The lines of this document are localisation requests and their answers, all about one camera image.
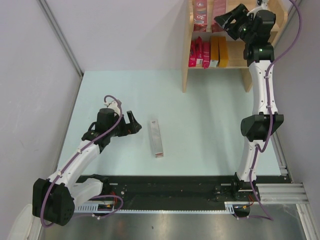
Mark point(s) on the wooden two-tier shelf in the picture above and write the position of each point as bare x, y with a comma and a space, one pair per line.
235, 48

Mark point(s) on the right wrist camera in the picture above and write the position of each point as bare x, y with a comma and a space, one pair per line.
261, 5

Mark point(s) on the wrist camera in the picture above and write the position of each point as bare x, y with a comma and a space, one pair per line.
114, 105
261, 5

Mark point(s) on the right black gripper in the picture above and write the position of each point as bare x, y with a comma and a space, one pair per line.
224, 20

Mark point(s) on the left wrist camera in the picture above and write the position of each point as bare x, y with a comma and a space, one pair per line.
114, 105

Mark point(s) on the red 3D toothpaste box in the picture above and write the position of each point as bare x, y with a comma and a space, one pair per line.
200, 14

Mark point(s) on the white slotted cable duct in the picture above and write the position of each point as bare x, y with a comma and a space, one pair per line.
208, 207

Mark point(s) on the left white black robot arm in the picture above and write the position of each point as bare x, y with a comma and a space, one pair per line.
55, 199

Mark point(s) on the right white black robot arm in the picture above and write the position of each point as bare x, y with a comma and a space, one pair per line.
254, 27

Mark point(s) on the gold R&O toothpaste box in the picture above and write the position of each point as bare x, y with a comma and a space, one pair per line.
214, 52

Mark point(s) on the silver toothpaste box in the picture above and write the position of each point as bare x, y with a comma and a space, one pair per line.
156, 139
219, 8

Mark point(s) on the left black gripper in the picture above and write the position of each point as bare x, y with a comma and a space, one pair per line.
128, 128

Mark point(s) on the pink toothpaste box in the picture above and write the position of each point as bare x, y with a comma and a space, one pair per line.
206, 54
199, 50
192, 61

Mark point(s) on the orange toothpaste box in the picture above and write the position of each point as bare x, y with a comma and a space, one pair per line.
223, 52

